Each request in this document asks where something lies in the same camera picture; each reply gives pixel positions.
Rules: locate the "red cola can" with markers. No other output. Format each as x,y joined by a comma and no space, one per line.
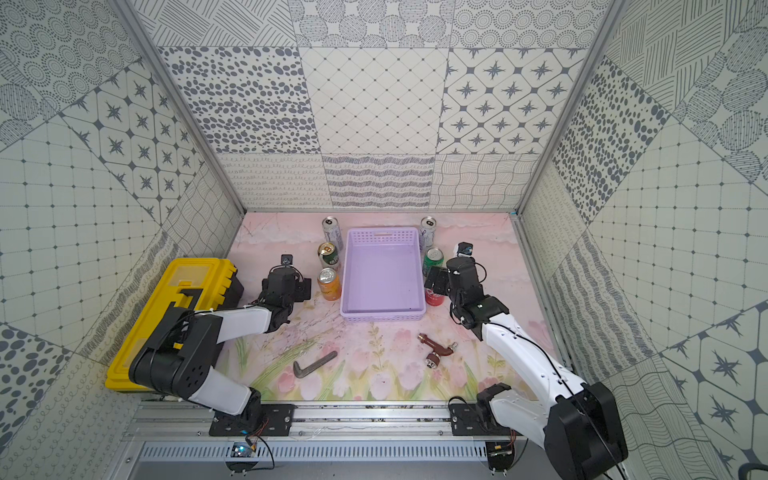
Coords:
433,299

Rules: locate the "purple plastic basket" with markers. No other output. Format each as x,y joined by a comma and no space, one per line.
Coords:
382,275

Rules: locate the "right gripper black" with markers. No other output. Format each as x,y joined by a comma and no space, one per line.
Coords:
443,276

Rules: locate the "grey hex key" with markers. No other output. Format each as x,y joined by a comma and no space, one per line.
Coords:
302,372

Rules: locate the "silver can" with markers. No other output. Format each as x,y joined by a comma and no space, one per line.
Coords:
427,231
332,232

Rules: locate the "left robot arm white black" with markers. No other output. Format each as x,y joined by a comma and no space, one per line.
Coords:
180,355

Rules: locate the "aluminium mounting rail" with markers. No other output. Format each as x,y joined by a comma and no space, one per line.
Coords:
426,420

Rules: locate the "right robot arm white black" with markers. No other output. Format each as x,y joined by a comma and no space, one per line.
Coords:
577,424

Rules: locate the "left green circuit board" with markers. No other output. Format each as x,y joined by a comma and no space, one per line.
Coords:
240,459

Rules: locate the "right black connector box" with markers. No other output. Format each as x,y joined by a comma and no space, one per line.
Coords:
500,456

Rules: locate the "dark red metal tool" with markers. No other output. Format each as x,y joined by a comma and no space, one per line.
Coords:
438,351

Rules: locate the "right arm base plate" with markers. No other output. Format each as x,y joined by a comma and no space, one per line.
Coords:
469,419

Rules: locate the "white vent grille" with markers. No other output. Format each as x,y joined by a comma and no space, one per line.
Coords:
317,451

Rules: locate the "green soda can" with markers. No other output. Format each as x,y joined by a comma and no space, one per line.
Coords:
433,257

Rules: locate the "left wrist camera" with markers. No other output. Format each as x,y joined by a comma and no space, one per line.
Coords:
286,260

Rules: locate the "yellow black toolbox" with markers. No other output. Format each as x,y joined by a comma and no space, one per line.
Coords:
196,283

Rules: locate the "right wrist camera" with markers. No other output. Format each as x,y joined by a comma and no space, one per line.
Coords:
464,249

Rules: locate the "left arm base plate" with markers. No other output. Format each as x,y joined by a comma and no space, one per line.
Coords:
271,420

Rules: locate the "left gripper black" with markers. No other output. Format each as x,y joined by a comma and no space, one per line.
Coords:
301,289

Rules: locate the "dark green gold-top can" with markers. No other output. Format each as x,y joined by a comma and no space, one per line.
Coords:
328,255

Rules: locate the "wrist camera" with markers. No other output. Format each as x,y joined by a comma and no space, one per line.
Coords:
464,249
286,260

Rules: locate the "orange soda can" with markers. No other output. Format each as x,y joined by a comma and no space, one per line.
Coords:
329,284

